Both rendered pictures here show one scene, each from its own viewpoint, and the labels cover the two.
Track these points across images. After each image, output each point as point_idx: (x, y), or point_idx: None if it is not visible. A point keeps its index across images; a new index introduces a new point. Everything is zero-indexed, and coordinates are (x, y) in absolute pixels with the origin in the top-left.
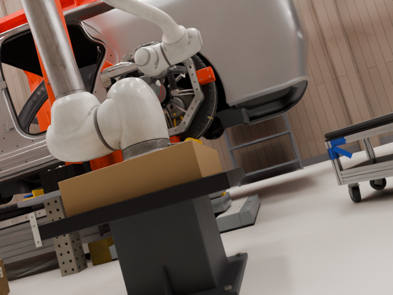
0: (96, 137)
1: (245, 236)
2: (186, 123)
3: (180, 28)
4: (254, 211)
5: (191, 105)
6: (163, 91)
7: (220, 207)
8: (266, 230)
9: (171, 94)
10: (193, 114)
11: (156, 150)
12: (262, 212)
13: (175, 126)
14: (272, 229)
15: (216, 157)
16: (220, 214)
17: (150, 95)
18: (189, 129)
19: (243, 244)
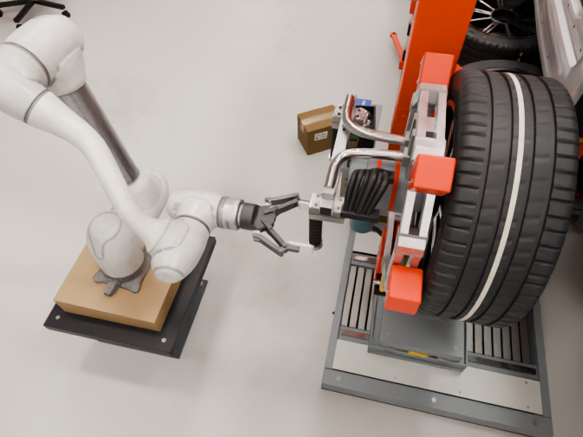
0: None
1: (264, 369)
2: (382, 271)
3: (145, 244)
4: (373, 397)
5: (384, 272)
6: (387, 209)
7: (368, 345)
8: (265, 394)
9: (435, 218)
10: None
11: (99, 271)
12: (422, 420)
13: None
14: (258, 400)
15: (142, 322)
16: (365, 347)
17: (91, 252)
18: None
19: (228, 361)
